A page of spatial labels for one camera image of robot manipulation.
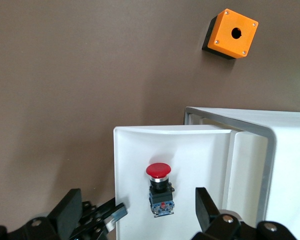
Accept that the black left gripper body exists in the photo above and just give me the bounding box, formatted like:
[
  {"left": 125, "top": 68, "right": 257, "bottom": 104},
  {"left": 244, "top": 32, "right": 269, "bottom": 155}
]
[{"left": 67, "top": 200, "right": 109, "bottom": 240}]

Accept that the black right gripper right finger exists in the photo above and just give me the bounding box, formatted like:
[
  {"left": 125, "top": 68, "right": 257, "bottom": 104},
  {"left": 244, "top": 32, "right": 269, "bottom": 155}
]
[{"left": 194, "top": 186, "right": 299, "bottom": 240}]

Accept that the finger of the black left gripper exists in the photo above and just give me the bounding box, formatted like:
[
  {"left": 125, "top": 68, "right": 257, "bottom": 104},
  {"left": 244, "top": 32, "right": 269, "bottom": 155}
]
[{"left": 94, "top": 196, "right": 129, "bottom": 232}]

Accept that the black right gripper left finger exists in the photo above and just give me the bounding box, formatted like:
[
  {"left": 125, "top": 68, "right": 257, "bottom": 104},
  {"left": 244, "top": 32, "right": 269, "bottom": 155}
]
[{"left": 0, "top": 188, "right": 83, "bottom": 240}]

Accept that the white plastic drawer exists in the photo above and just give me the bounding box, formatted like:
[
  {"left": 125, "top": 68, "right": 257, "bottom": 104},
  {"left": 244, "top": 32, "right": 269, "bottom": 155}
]
[{"left": 113, "top": 124, "right": 269, "bottom": 240}]

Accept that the red mushroom push button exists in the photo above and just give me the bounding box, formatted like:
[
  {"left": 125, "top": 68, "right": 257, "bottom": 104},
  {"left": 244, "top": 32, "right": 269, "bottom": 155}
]
[{"left": 145, "top": 162, "right": 176, "bottom": 218}]

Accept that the orange black button box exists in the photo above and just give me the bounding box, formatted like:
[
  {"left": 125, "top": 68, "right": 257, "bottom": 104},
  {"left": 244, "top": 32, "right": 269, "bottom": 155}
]
[{"left": 201, "top": 8, "right": 260, "bottom": 60}]

